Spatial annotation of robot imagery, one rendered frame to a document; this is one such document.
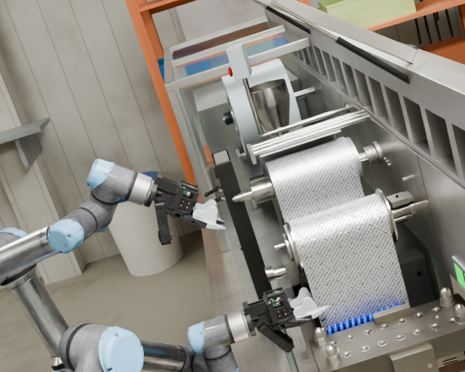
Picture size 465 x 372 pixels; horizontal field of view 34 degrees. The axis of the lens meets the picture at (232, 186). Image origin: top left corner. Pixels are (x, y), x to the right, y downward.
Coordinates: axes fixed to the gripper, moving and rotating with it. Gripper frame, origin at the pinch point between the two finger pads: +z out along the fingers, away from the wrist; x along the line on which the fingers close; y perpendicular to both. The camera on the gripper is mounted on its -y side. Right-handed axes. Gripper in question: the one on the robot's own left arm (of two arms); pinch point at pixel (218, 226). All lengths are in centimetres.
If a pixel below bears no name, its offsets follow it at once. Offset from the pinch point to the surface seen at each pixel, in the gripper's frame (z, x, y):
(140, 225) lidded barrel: 13, 314, -115
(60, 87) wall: -73, 380, -57
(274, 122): 17, 65, 21
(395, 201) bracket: 38.3, -4.6, 23.6
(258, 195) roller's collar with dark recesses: 10.9, 19.7, 6.7
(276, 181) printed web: 13.1, 16.2, 13.1
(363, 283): 38.7, -8.4, 1.5
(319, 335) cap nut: 30.9, -16.4, -12.4
